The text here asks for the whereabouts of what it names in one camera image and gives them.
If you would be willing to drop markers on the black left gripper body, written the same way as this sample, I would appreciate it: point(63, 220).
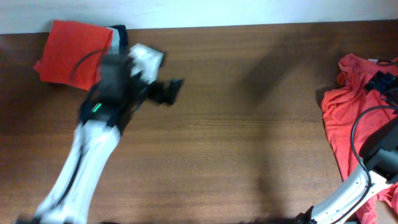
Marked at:
point(140, 90)

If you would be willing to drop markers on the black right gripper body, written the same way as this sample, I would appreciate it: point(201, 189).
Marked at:
point(384, 83)

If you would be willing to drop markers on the orange t-shirt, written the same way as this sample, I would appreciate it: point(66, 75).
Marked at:
point(340, 109)

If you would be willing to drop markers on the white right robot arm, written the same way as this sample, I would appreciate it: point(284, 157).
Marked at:
point(377, 163)

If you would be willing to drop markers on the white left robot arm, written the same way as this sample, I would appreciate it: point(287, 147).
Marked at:
point(125, 82)

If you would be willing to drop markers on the folded navy garment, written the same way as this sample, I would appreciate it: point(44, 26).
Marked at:
point(123, 37)

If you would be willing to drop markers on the folded grey garment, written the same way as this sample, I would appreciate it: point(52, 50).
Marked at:
point(115, 42)

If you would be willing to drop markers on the folded orange shirt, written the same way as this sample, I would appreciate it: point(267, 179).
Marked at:
point(72, 53)

